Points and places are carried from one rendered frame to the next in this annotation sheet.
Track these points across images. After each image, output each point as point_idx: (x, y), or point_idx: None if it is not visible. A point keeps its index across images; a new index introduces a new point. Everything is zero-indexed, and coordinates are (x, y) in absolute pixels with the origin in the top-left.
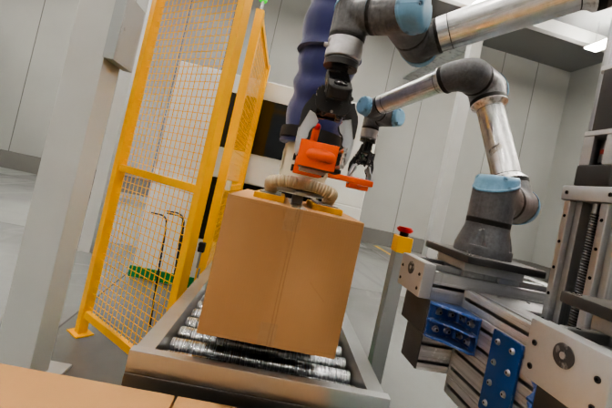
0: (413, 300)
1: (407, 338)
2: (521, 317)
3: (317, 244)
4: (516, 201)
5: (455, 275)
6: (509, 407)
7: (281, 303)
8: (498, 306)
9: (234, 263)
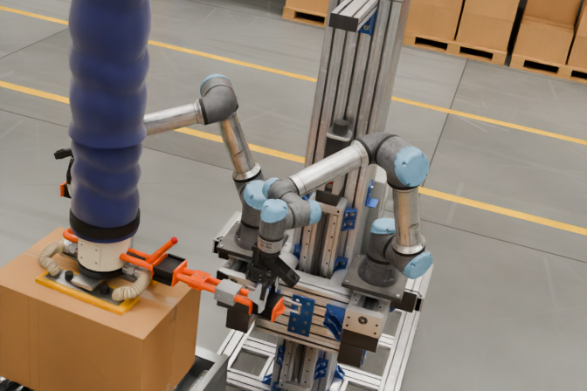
0: None
1: (231, 318)
2: (307, 284)
3: (184, 314)
4: None
5: None
6: (309, 326)
7: (172, 366)
8: None
9: (150, 374)
